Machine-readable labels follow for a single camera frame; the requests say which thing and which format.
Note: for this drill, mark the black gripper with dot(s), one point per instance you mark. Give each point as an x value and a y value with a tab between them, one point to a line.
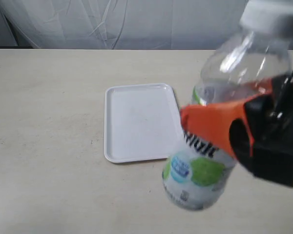
257	131

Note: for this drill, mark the clear plastic drink bottle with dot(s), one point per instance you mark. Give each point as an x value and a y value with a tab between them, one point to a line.
196	173

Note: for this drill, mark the white rectangular plastic tray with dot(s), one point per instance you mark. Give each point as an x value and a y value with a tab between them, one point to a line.
141	122

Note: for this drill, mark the white backdrop cloth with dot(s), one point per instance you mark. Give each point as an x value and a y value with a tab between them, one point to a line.
138	24

